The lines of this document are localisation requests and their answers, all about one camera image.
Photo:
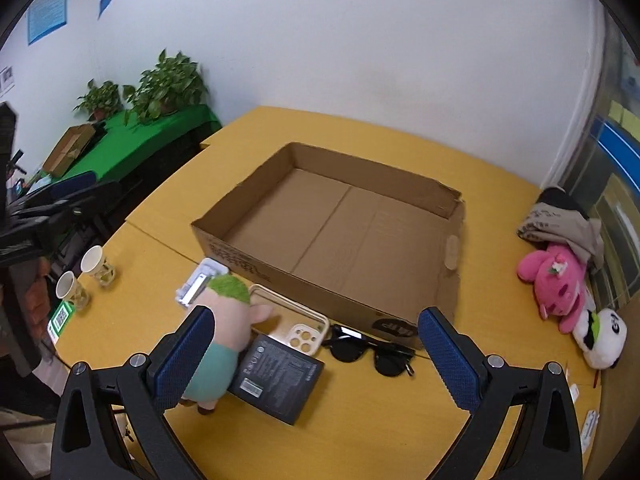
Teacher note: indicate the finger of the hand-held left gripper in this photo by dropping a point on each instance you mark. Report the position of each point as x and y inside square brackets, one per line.
[75, 207]
[70, 183]

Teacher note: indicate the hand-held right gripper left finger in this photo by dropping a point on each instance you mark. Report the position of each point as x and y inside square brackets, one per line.
[182, 360]

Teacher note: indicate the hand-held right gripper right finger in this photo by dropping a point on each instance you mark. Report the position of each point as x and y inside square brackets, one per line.
[450, 360]

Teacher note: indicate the green-haired plush doll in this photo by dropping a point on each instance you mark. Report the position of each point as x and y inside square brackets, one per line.
[227, 317]

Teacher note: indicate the black sunglasses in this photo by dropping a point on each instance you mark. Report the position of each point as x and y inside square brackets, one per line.
[387, 360]

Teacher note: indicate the small black box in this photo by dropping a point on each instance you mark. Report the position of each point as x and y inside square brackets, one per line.
[280, 380]

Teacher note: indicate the brown cardboard box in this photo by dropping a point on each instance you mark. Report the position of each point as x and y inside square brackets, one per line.
[350, 220]

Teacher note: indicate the flat cardboard carton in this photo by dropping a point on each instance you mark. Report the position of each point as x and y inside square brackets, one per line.
[67, 147]

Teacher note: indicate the printed paper cup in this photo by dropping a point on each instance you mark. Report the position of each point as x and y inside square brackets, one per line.
[95, 262]
[70, 290]

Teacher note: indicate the white folding phone stand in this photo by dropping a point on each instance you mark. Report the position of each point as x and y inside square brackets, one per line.
[197, 282]

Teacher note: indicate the small potted plant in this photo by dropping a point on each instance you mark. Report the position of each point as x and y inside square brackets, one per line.
[100, 97]

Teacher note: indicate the green code card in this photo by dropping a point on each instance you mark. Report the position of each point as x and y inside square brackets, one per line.
[60, 320]

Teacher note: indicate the beige phone case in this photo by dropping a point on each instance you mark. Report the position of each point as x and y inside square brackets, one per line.
[302, 337]

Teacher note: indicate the small white paper label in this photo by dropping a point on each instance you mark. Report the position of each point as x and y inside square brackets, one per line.
[574, 392]

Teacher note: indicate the pink plush toy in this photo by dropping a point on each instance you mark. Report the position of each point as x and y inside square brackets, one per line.
[557, 285]

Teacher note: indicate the large potted plant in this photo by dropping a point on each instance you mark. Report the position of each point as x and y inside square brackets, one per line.
[167, 85]

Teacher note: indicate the panda plush toy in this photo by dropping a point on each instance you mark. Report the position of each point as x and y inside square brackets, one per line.
[602, 340]

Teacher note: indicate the long white paper label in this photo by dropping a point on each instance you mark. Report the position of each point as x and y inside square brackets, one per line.
[590, 425]

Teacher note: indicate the beige printed cloth bag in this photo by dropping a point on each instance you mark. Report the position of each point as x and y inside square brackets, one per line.
[550, 220]

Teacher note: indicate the glass door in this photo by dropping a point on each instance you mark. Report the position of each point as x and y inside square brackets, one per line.
[615, 150]

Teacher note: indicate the blue wall poster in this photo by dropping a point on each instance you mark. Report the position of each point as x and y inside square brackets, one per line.
[47, 10]

